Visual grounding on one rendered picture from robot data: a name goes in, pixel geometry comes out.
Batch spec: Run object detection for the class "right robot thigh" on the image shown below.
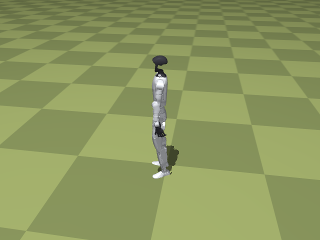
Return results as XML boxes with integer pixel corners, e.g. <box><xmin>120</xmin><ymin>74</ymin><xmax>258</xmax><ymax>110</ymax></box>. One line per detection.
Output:
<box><xmin>152</xmin><ymin>117</ymin><xmax>167</xmax><ymax>145</ymax></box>

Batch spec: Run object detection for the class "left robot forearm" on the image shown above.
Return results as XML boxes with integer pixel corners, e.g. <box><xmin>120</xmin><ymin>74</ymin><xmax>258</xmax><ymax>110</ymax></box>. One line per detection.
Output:
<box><xmin>152</xmin><ymin>103</ymin><xmax>160</xmax><ymax>127</ymax></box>

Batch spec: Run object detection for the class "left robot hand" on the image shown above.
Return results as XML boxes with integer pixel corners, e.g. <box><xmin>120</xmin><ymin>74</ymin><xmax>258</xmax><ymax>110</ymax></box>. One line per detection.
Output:
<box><xmin>154</xmin><ymin>122</ymin><xmax>166</xmax><ymax>138</ymax></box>

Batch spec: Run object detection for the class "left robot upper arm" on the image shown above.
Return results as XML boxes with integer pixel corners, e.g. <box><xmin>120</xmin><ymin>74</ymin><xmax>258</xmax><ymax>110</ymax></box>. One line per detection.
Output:
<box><xmin>151</xmin><ymin>80</ymin><xmax>165</xmax><ymax>108</ymax></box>

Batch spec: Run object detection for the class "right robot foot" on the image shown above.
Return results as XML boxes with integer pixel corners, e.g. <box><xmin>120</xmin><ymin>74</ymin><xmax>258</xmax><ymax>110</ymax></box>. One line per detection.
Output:
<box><xmin>152</xmin><ymin>161</ymin><xmax>169</xmax><ymax>167</ymax></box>

